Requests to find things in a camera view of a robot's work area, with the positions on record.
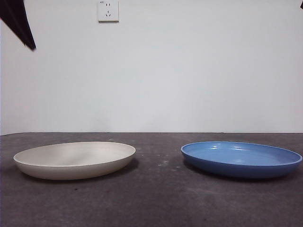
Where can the white round plate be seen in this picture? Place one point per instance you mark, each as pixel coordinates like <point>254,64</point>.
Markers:
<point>71,156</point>

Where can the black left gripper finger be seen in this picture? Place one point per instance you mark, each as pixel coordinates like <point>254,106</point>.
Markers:
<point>22,16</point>
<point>10,16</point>

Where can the white wall socket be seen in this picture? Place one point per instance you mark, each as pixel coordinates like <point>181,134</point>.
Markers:
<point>109,11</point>

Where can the blue round plate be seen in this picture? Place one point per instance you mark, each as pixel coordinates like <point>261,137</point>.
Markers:
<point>236,153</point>

